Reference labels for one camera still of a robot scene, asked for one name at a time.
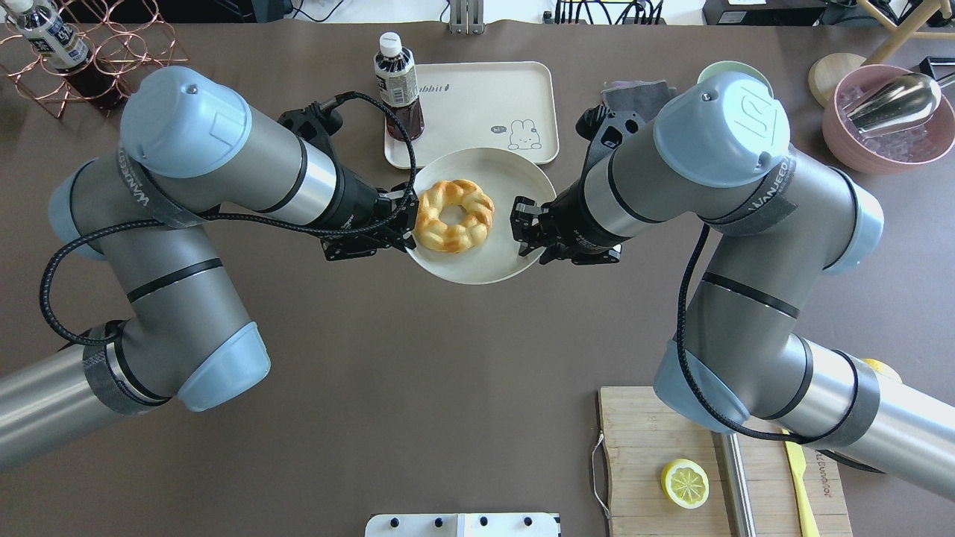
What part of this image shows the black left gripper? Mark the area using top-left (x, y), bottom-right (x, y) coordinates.
top-left (321, 175), bottom-right (419, 261)

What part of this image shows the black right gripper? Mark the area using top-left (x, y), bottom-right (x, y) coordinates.
top-left (510, 179), bottom-right (624, 266)

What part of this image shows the grey round plate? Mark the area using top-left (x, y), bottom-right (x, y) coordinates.
top-left (408, 148), bottom-right (556, 285)

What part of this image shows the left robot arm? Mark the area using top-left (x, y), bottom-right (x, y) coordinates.
top-left (2, 66), bottom-right (419, 469)

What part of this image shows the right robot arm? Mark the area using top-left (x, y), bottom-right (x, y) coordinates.
top-left (510, 71), bottom-right (954, 497)

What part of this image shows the cream rabbit tray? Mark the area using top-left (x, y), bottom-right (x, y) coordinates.
top-left (413, 61), bottom-right (560, 168)

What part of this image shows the dark drink bottle on tray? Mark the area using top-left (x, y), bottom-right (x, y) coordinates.
top-left (373, 31), bottom-right (425, 142)

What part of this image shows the grey folded cloth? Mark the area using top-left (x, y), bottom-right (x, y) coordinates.
top-left (601, 81), bottom-right (677, 120)

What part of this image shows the mint green bowl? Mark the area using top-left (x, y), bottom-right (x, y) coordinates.
top-left (696, 60), bottom-right (774, 96)

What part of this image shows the half lemon slice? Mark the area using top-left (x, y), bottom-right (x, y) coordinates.
top-left (660, 458), bottom-right (710, 509)

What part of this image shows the pink bowl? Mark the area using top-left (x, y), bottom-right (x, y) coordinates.
top-left (822, 64), bottom-right (954, 175)

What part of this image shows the wooden round coaster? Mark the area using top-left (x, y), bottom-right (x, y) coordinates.
top-left (807, 52), bottom-right (865, 108)

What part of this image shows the yellow plastic knife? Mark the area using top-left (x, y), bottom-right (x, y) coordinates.
top-left (783, 441), bottom-right (821, 536)

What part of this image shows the upper yellow lemon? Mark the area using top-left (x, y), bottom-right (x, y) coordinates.
top-left (862, 358), bottom-right (904, 384)

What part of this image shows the dark bottle in rack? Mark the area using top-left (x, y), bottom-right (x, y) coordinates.
top-left (2, 1), bottom-right (126, 111)

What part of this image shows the clear ice cubes pile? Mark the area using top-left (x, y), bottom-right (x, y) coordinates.
top-left (840, 89), bottom-right (935, 160)

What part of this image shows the steel ice scoop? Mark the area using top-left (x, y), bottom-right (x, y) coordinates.
top-left (846, 72), bottom-right (942, 137)

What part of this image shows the wooden glass stand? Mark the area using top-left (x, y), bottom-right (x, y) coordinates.
top-left (857, 1), bottom-right (954, 66)

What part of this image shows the twisted ring donut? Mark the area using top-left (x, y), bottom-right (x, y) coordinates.
top-left (415, 179), bottom-right (495, 254)

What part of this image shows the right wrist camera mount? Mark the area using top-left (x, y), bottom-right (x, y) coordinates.
top-left (575, 104), bottom-right (647, 176)

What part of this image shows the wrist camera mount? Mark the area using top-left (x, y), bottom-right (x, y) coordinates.
top-left (575, 104), bottom-right (647, 176)
top-left (277, 101), bottom-right (343, 156)

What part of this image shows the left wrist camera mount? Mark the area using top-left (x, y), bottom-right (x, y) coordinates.
top-left (277, 101), bottom-right (343, 156)

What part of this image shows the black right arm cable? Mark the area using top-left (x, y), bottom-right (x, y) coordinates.
top-left (676, 224), bottom-right (859, 445)

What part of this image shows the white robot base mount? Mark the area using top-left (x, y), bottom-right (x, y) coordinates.
top-left (364, 511), bottom-right (562, 536)

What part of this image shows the copper wire bottle rack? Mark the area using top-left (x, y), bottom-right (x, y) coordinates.
top-left (2, 1), bottom-right (190, 119)

